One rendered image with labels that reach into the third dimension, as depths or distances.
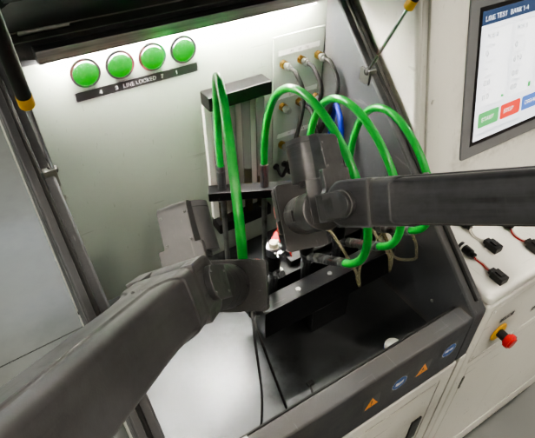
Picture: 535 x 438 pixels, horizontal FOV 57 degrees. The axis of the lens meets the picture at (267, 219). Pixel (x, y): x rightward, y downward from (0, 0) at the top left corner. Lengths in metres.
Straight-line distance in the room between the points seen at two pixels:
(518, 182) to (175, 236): 0.34
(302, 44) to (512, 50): 0.45
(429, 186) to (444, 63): 0.56
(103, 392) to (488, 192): 0.38
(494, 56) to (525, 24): 0.10
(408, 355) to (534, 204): 0.55
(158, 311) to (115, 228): 0.73
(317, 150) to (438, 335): 0.52
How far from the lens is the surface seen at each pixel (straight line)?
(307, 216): 0.64
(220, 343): 1.12
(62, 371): 0.28
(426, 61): 1.04
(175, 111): 1.02
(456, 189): 0.53
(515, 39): 1.23
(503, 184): 0.51
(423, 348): 1.01
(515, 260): 1.19
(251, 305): 0.64
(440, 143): 1.13
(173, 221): 0.54
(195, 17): 0.93
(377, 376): 0.96
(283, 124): 1.17
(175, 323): 0.41
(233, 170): 0.66
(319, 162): 0.64
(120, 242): 1.14
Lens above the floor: 1.75
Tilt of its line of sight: 42 degrees down
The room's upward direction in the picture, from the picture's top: straight up
